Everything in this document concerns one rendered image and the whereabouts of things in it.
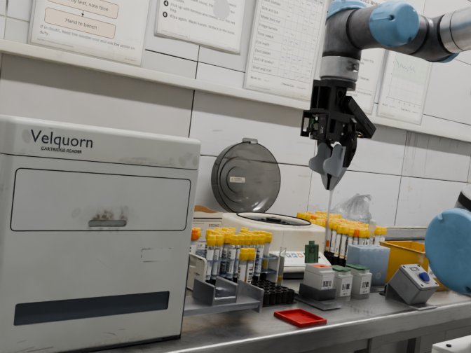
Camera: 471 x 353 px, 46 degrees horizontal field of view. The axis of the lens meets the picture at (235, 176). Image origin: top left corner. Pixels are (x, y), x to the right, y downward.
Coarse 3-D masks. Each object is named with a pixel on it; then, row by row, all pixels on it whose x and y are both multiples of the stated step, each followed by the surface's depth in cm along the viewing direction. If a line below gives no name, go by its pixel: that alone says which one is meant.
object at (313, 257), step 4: (308, 244) 114; (312, 244) 115; (316, 244) 116; (308, 248) 114; (312, 248) 115; (316, 248) 116; (308, 252) 114; (312, 252) 115; (316, 252) 116; (308, 256) 114; (312, 256) 115; (316, 256) 116; (304, 260) 114; (308, 260) 114; (312, 260) 115; (316, 260) 116
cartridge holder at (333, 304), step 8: (304, 288) 112; (312, 288) 111; (296, 296) 114; (304, 296) 112; (312, 296) 111; (320, 296) 110; (328, 296) 111; (312, 304) 110; (320, 304) 109; (328, 304) 109; (336, 304) 110
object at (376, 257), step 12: (348, 252) 130; (360, 252) 127; (372, 252) 129; (384, 252) 132; (360, 264) 127; (372, 264) 130; (384, 264) 132; (372, 276) 130; (384, 276) 132; (372, 288) 128; (384, 288) 131
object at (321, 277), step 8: (312, 264) 113; (320, 264) 114; (304, 272) 113; (312, 272) 112; (320, 272) 110; (328, 272) 111; (304, 280) 113; (312, 280) 112; (320, 280) 110; (328, 280) 111; (320, 288) 110; (328, 288) 112
